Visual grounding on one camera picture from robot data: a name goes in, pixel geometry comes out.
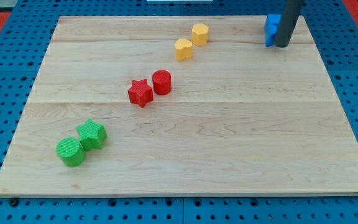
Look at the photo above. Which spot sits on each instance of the green star block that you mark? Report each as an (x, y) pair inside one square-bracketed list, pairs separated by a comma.
[(92, 135)]

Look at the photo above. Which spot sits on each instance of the yellow heart block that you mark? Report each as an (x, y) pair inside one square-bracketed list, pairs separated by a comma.
[(183, 49)]

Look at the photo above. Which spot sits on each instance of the red star block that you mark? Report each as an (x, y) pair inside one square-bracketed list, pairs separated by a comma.
[(140, 92)]

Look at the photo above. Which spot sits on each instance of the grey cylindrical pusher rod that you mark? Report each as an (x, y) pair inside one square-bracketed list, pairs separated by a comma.
[(288, 20)]

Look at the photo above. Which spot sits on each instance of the red cylinder block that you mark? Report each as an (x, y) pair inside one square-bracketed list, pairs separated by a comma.
[(162, 82)]

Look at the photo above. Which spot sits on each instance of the yellow hexagon block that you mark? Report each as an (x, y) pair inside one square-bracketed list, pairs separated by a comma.
[(199, 34)]

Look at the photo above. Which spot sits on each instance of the blue cube block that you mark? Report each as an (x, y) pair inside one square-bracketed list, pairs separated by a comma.
[(272, 22)]

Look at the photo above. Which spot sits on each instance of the green cylinder block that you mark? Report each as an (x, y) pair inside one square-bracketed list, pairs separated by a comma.
[(70, 151)]

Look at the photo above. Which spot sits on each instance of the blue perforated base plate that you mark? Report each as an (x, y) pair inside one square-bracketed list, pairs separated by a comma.
[(23, 43)]

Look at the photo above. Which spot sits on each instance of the blue hexagon block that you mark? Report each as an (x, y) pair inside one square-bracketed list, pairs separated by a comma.
[(270, 32)]

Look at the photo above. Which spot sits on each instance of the wooden board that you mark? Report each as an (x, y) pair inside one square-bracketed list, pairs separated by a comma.
[(241, 120)]

